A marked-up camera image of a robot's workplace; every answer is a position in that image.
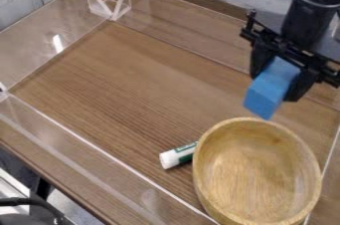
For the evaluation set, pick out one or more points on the white green glue stick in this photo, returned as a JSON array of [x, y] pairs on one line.
[[178, 156]]

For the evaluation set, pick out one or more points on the black metal stand base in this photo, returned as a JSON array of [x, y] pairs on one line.
[[32, 215]]

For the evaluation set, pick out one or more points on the blue rectangular block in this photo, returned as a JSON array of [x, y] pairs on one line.
[[268, 88]]

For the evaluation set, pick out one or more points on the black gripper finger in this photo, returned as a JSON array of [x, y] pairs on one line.
[[300, 85], [262, 55]]

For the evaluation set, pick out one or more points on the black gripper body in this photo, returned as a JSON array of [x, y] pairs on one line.
[[263, 25]]

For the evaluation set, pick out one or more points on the brown wooden bowl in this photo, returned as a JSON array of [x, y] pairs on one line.
[[256, 174]]

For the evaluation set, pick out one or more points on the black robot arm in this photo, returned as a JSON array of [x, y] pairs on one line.
[[300, 38]]

